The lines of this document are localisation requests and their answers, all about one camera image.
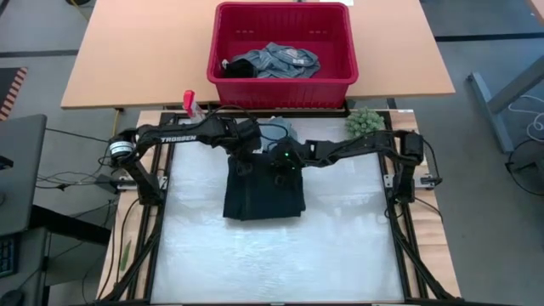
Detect green artificial potted plant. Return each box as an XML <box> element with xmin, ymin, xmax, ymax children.
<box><xmin>344</xmin><ymin>107</ymin><xmax>386</xmax><ymax>138</ymax></box>

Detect red plastic laundry bin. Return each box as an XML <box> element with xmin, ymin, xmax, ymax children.
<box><xmin>207</xmin><ymin>1</ymin><xmax>360</xmax><ymax>110</ymax></box>

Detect light blue jeans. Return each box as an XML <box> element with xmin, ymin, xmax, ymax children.
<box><xmin>258</xmin><ymin>116</ymin><xmax>299</xmax><ymax>153</ymax></box>

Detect grey metal table leg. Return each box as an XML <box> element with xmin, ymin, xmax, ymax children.
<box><xmin>467</xmin><ymin>54</ymin><xmax>544</xmax><ymax>154</ymax></box>

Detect black power adapter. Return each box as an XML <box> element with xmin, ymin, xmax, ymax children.
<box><xmin>95</xmin><ymin>173</ymin><xmax>137</xmax><ymax>192</ymax></box>

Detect black pants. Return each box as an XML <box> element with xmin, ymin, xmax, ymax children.
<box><xmin>222</xmin><ymin>150</ymin><xmax>307</xmax><ymax>222</ymax></box>

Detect green slim strip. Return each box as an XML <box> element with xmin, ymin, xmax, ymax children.
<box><xmin>120</xmin><ymin>240</ymin><xmax>133</xmax><ymax>273</ymax></box>

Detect hazard striped floor mat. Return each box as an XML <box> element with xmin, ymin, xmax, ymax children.
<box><xmin>0</xmin><ymin>66</ymin><xmax>29</xmax><ymax>122</ymax></box>

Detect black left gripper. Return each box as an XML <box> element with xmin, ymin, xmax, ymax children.
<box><xmin>219</xmin><ymin>117</ymin><xmax>264</xmax><ymax>176</ymax></box>

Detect dark computer keyboard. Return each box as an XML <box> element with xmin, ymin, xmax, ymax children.
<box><xmin>0</xmin><ymin>235</ymin><xmax>19</xmax><ymax>278</ymax></box>

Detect clear spray bottle red trigger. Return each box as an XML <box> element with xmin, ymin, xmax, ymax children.
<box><xmin>182</xmin><ymin>89</ymin><xmax>206</xmax><ymax>121</ymax></box>

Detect white cable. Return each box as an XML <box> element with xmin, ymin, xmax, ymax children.
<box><xmin>507</xmin><ymin>93</ymin><xmax>544</xmax><ymax>144</ymax></box>

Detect black aluminium rig frame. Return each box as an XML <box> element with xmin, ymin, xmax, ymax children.
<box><xmin>97</xmin><ymin>109</ymin><xmax>462</xmax><ymax>306</ymax></box>

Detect black cable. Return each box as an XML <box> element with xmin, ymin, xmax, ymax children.
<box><xmin>45</xmin><ymin>127</ymin><xmax>114</xmax><ymax>145</ymax></box>

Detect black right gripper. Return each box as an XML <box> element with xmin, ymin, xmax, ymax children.
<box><xmin>267</xmin><ymin>142</ymin><xmax>308</xmax><ymax>187</ymax></box>

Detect grey striped garment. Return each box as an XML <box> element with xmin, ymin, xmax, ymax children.
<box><xmin>231</xmin><ymin>41</ymin><xmax>322</xmax><ymax>80</ymax></box>

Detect black round floor stand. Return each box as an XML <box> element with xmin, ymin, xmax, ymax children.
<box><xmin>504</xmin><ymin>139</ymin><xmax>544</xmax><ymax>199</ymax></box>

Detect beige wooden table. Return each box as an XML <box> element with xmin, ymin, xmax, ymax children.
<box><xmin>60</xmin><ymin>0</ymin><xmax>456</xmax><ymax>111</ymax></box>

